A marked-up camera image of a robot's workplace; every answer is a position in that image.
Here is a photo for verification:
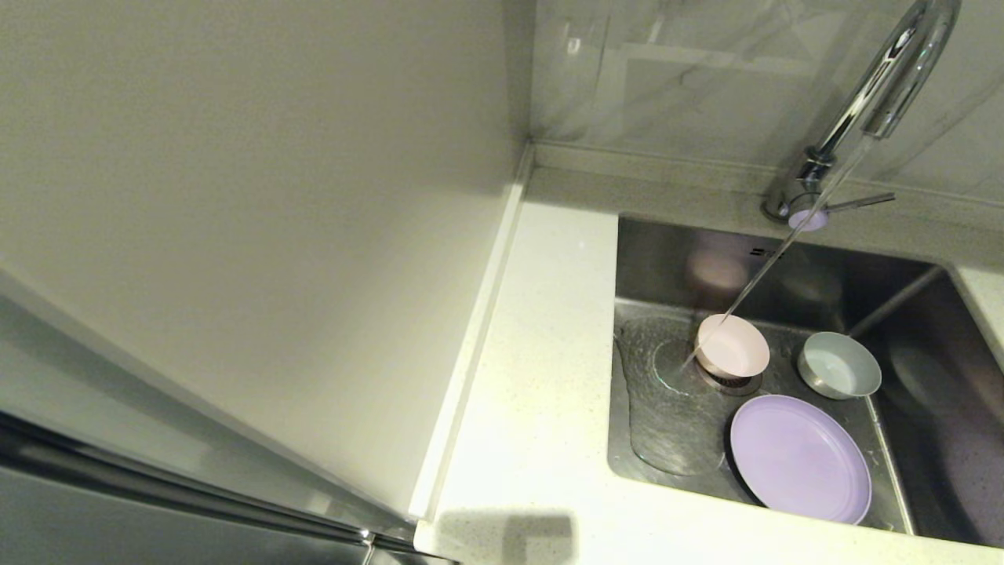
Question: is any round metal drain strainer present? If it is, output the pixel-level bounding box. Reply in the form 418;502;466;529
700;367;762;396

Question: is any pink bowl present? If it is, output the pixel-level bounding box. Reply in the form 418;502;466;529
694;314;771;380

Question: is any chrome gooseneck faucet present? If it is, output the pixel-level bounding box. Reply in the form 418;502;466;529
761;0;962;233

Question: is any purple plate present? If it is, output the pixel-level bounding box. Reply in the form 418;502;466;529
729;394;873;525

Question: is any light blue bowl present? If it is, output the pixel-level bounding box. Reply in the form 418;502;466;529
797;331;882;401

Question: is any chrome handle bar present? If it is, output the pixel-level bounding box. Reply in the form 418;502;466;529
0;416;460;565

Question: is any tall white cabinet panel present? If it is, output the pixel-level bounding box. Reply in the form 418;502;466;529
0;0;536;542

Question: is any stainless steel sink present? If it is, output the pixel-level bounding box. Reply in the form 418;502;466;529
606;213;1004;550

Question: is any stainless steel appliance door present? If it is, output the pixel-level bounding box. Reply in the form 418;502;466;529
0;467;369;565

